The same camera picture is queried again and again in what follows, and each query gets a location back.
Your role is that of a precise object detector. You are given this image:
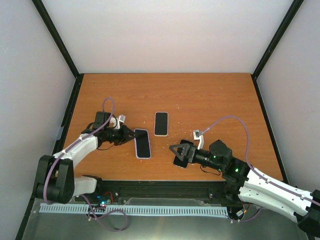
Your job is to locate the lilac phone case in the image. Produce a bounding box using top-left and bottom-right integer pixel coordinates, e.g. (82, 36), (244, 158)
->
(134, 128), (152, 160)

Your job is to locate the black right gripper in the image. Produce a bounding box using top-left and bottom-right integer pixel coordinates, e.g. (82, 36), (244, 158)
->
(169, 143), (224, 172)

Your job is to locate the beige silicone phone case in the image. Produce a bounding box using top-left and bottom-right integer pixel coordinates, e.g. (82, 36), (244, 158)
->
(153, 111), (169, 137)

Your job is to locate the black left frame post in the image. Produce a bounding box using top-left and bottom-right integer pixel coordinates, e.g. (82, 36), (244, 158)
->
(32, 0), (80, 78)

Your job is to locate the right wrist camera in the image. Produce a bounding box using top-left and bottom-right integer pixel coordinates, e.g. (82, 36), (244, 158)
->
(193, 129), (203, 141)

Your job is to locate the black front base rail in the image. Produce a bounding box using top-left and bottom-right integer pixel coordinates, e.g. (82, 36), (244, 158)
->
(85, 180), (241, 206)

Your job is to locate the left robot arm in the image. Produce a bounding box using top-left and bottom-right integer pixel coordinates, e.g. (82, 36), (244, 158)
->
(32, 111), (136, 204)

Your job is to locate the black frame post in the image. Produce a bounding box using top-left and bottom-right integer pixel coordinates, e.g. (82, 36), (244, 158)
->
(251, 0), (305, 77)
(32, 0), (80, 78)

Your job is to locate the light blue cable duct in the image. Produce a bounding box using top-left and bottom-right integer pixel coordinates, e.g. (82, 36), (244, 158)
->
(38, 203), (228, 218)

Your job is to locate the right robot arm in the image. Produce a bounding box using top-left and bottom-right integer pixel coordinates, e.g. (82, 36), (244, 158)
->
(169, 140), (320, 238)

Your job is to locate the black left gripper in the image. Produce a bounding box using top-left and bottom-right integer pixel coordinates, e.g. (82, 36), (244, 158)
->
(104, 124), (138, 146)

